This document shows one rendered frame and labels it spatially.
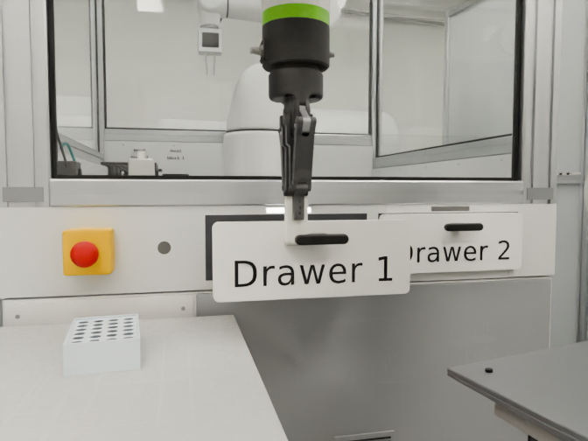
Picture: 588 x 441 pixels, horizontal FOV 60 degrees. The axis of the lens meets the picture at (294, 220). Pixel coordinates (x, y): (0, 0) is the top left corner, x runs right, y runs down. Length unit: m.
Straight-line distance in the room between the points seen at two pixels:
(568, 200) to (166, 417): 2.27
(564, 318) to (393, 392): 1.70
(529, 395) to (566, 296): 2.07
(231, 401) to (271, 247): 0.25
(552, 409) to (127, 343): 0.45
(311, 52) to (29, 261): 0.55
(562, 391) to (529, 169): 0.61
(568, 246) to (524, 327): 1.48
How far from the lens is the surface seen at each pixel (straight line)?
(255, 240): 0.71
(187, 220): 0.88
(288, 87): 0.68
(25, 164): 0.91
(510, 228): 1.07
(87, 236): 0.85
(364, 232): 0.75
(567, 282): 2.61
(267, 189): 0.89
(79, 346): 0.65
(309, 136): 0.66
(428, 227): 0.98
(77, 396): 0.60
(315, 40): 0.70
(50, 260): 0.91
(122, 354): 0.65
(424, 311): 1.02
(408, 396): 1.05
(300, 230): 0.70
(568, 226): 2.59
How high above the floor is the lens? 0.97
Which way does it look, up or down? 3 degrees down
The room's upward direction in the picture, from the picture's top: straight up
